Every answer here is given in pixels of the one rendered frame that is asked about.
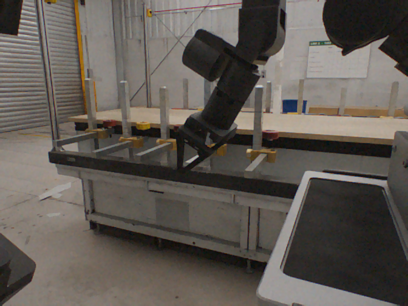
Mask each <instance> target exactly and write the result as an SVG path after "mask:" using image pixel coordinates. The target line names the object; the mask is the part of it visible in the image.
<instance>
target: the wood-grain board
mask: <svg viewBox="0 0 408 306"><path fill-rule="evenodd" d="M130 111H131V126H137V125H136V123H137V122H142V121H146V122H150V128H161V127H160V109H156V108H141V107H136V108H131V109H130ZM199 111H200V110H183V109H169V128H170V129H174V125H175V124H184V123H185V121H186V119H187V118H188V117H189V116H190V115H191V114H194V113H196V112H199ZM96 117H97V124H103V120H116V123H117V125H122V117H121V110H115V111H110V112H102V113H97V114H96ZM67 121H71V122H80V123H88V119H87V115H80V116H76V117H68V118H67ZM234 122H235V123H236V124H237V125H238V127H237V130H236V134H247V135H253V127H254V113H253V112H239V114H238V116H237V118H236V119H235V121H234ZM262 130H276V131H279V137H288V138H304V139H314V140H330V141H346V142H355V143H371V144H381V145H393V139H394V135H395V131H407V132H408V120H407V119H392V118H365V117H337V116H323V115H295V114H268V113H263V126H262Z"/></svg>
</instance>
